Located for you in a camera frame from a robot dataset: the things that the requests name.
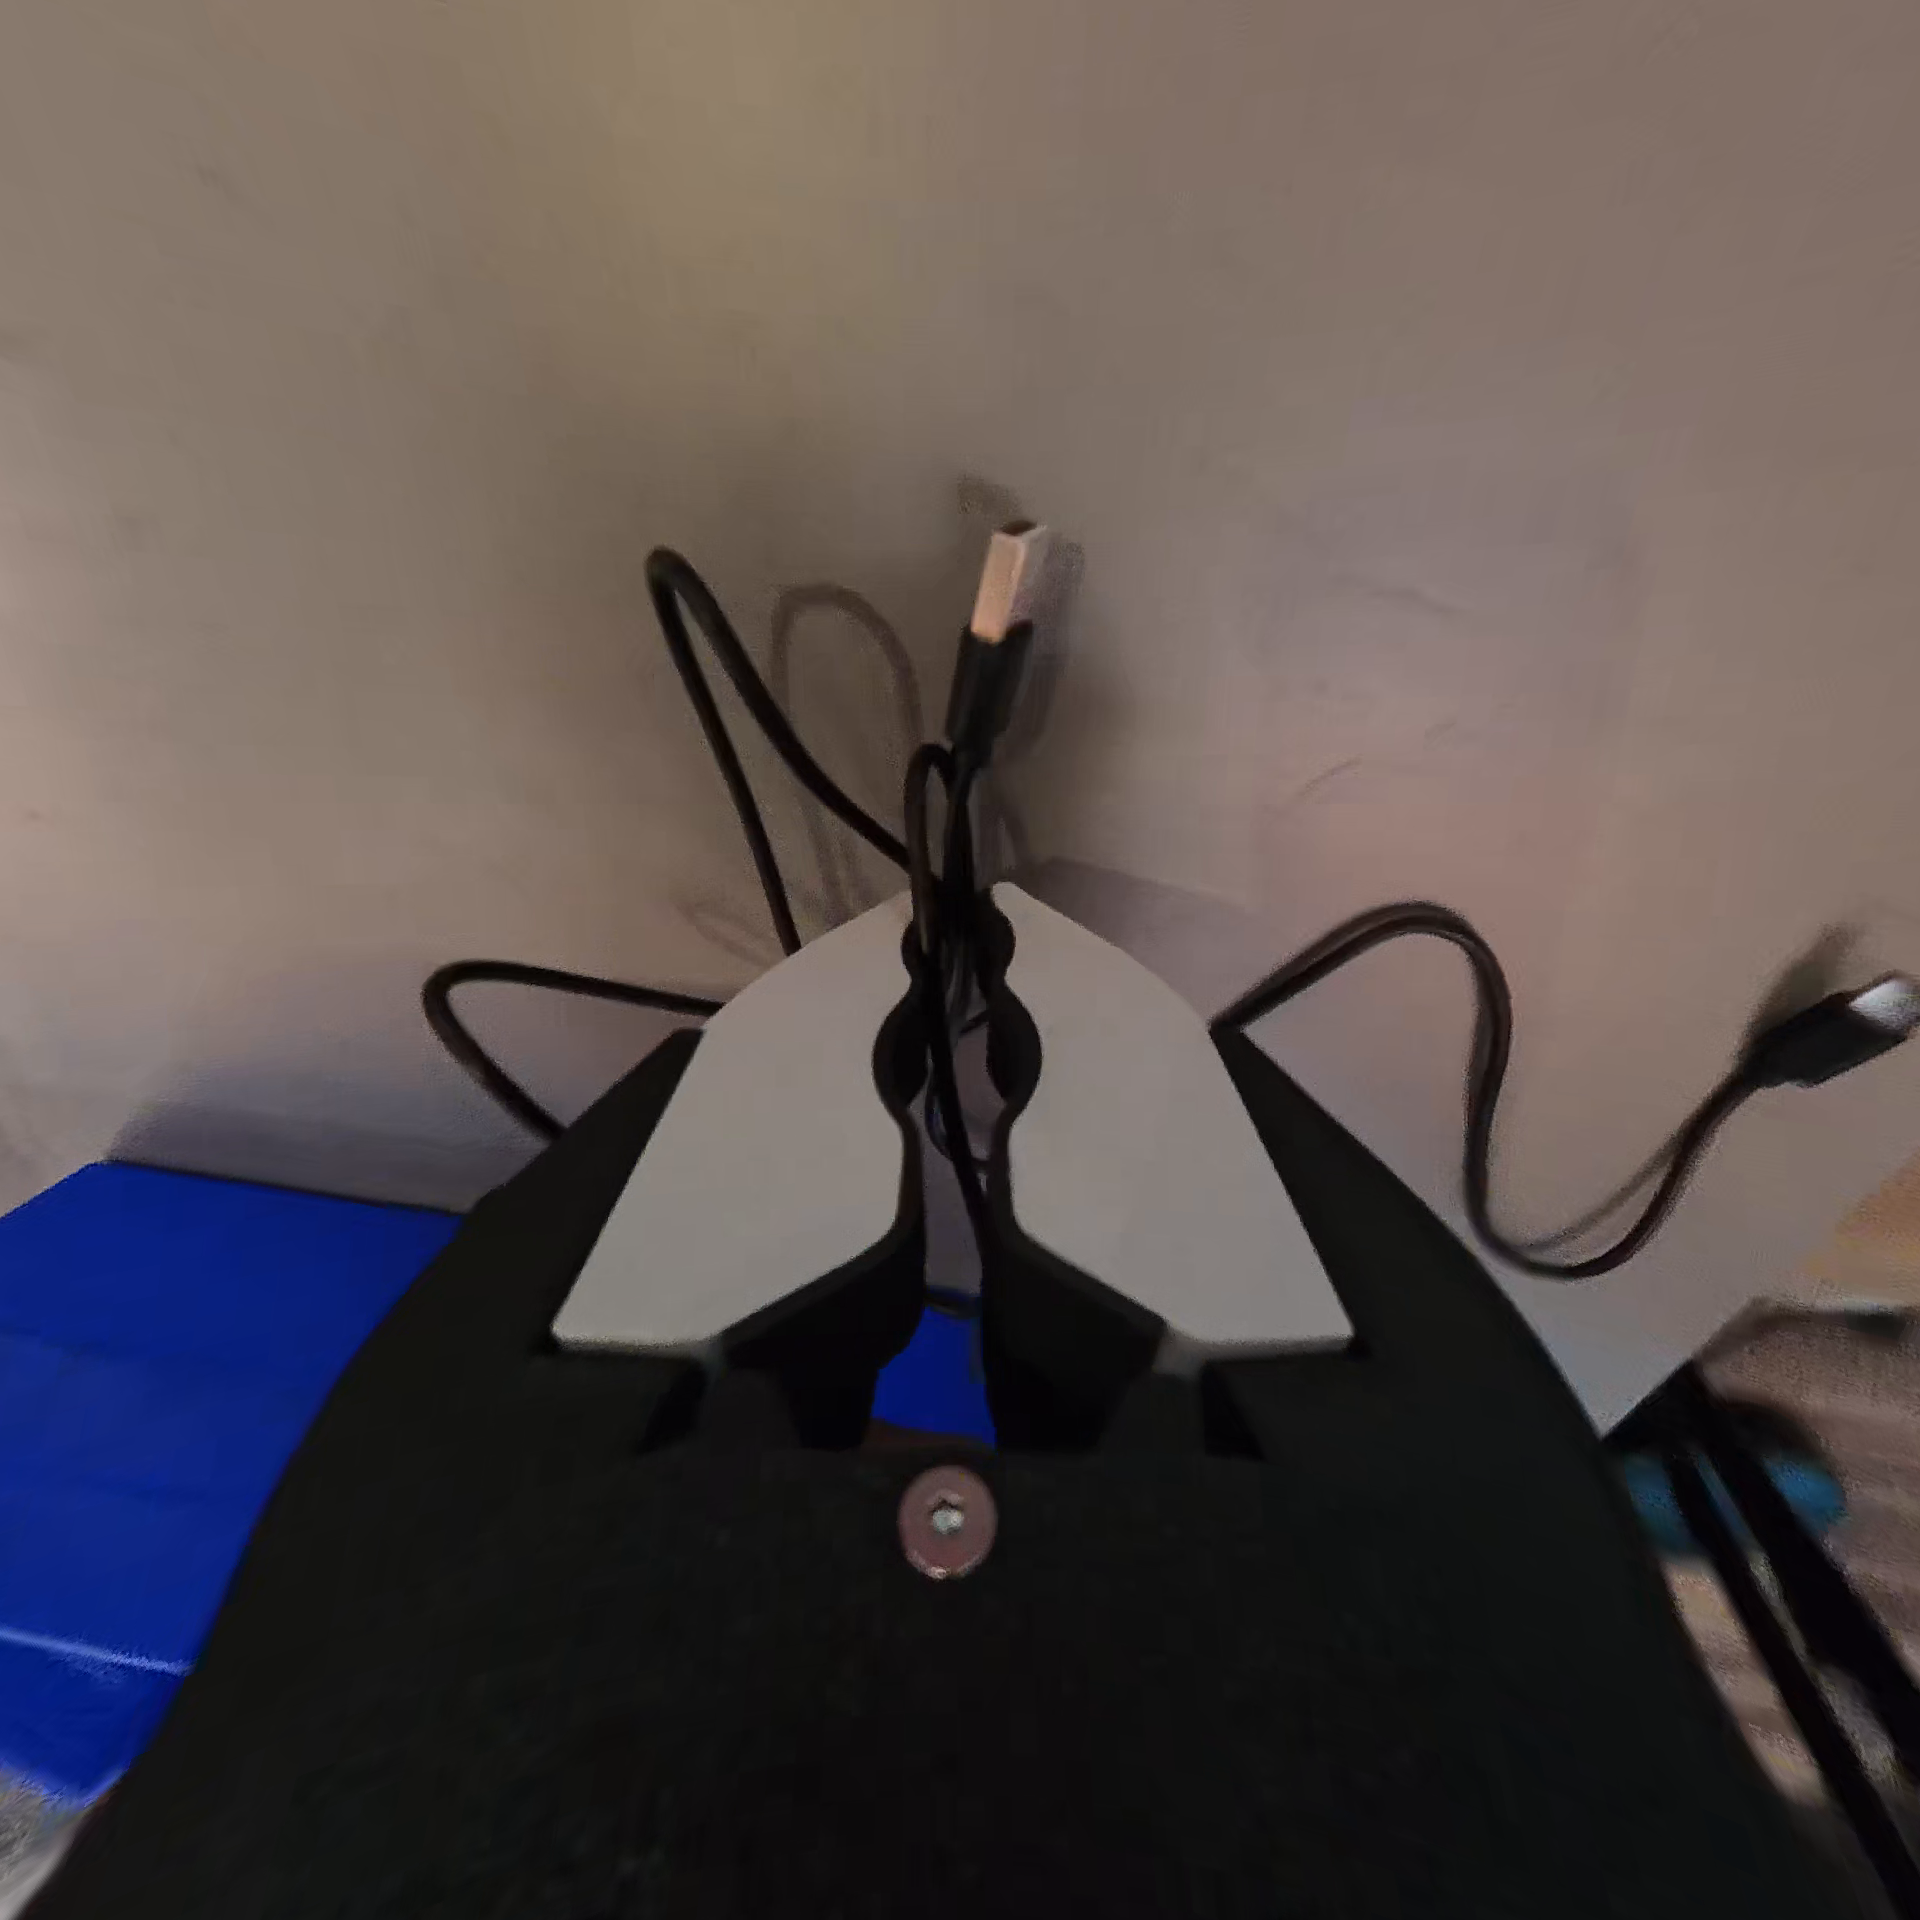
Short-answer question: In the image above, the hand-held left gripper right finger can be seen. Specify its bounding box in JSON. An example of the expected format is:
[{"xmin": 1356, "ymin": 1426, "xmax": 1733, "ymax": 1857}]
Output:
[{"xmin": 982, "ymin": 879, "xmax": 1361, "ymax": 1373}]

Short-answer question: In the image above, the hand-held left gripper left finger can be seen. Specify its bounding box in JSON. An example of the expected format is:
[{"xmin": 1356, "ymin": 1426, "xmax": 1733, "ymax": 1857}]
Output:
[{"xmin": 549, "ymin": 888, "xmax": 931, "ymax": 1351}]

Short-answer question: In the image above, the black usb cable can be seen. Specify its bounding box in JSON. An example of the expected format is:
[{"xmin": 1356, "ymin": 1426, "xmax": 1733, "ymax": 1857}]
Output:
[{"xmin": 424, "ymin": 514, "xmax": 1920, "ymax": 1307}]

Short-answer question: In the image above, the large blue plastic bin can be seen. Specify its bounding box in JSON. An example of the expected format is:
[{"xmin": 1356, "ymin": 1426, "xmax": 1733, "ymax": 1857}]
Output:
[{"xmin": 0, "ymin": 1158, "xmax": 996, "ymax": 1809}]

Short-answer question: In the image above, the black metal frame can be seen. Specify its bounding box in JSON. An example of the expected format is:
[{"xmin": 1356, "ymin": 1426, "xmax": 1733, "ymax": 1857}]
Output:
[{"xmin": 1602, "ymin": 1354, "xmax": 1920, "ymax": 1920}]

